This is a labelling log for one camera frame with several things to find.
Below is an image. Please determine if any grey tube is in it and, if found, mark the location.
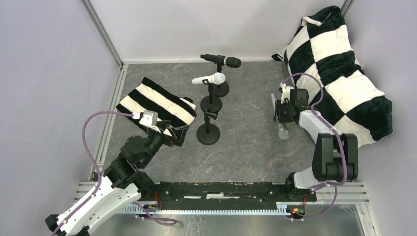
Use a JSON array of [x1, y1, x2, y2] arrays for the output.
[[270, 93, 291, 141]]

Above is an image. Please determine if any black mic stand ring holder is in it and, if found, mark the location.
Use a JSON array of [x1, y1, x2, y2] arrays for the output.
[[200, 80, 222, 112]]

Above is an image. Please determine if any black mic stand with clip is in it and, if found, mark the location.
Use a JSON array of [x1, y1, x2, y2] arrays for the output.
[[213, 82, 230, 97]]

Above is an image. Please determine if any white tube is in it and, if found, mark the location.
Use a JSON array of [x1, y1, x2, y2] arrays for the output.
[[191, 72, 226, 85]]

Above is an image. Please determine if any black handheld microphone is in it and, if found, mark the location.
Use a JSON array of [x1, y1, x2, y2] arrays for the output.
[[200, 54, 241, 68]]

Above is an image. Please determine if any black white striped towel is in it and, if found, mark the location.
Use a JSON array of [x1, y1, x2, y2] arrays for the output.
[[116, 77, 197, 125]]

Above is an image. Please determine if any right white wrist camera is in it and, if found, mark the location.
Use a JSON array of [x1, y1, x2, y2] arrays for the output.
[[279, 82, 294, 104]]

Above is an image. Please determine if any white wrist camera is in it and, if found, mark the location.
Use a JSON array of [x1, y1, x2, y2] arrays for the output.
[[279, 82, 294, 104], [132, 110, 158, 128]]

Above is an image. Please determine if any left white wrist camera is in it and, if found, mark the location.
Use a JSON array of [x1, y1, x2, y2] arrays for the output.
[[132, 110, 158, 128]]

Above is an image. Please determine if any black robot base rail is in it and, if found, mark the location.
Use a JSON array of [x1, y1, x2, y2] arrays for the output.
[[139, 182, 317, 211]]

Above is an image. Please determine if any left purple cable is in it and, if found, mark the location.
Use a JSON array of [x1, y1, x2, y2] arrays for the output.
[[51, 111, 135, 236]]

